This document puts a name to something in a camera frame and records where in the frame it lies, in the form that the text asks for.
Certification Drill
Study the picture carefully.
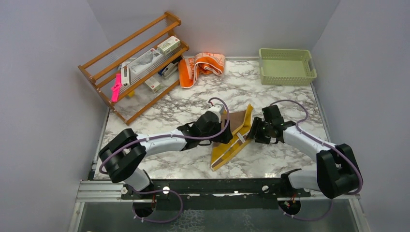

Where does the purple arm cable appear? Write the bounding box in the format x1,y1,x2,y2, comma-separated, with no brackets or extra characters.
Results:
269,99,364,222
98,97,231,224

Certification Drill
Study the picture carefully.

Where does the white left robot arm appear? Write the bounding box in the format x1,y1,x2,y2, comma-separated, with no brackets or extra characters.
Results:
98,110,233,199

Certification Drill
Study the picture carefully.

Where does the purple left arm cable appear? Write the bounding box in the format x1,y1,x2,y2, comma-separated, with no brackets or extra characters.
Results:
98,97,231,224

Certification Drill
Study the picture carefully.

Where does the brown yellow bear towel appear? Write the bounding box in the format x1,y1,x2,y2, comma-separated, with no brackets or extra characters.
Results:
210,104,253,171

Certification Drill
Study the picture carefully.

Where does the large flat white box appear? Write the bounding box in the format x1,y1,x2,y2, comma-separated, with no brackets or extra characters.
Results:
127,48,163,75

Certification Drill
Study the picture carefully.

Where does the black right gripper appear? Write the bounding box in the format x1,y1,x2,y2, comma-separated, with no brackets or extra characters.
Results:
247,116,272,144

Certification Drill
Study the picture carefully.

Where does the aluminium rail frame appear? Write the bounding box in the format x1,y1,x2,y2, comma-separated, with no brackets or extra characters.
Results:
69,178,369,232

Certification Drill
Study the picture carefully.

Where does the pink marker pen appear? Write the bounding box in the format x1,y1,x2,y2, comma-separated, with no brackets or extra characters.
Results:
111,73,122,102

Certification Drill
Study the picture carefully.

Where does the white box on lower shelf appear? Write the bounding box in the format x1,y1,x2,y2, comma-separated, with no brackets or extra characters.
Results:
145,77,162,93

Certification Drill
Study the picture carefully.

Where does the wooden shelf rack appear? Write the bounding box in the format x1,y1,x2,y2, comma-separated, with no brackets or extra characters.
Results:
78,11,189,125

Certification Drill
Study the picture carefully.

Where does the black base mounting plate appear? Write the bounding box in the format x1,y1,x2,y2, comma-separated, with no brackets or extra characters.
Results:
121,178,311,211

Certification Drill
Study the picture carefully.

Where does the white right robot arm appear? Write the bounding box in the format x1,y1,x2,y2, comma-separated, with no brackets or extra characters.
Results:
247,105,363,199

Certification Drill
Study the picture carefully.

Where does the blue white stapler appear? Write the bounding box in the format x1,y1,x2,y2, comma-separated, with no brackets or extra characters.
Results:
158,62,178,78

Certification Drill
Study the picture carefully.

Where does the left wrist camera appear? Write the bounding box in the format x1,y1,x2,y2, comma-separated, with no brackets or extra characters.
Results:
208,104,225,122

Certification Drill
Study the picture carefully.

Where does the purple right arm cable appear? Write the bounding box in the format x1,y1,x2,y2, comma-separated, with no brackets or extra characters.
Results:
269,99,364,222

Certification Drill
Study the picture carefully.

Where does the green plastic basket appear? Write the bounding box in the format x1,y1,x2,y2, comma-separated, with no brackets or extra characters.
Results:
259,48,317,86

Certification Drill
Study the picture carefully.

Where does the small white box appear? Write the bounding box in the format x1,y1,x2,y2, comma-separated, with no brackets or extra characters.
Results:
156,36,181,56

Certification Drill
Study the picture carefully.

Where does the white upright box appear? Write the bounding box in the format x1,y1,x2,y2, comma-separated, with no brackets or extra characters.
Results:
120,61,130,87

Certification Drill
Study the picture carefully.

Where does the orange white towel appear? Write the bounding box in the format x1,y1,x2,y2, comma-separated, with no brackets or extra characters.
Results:
177,52,226,88

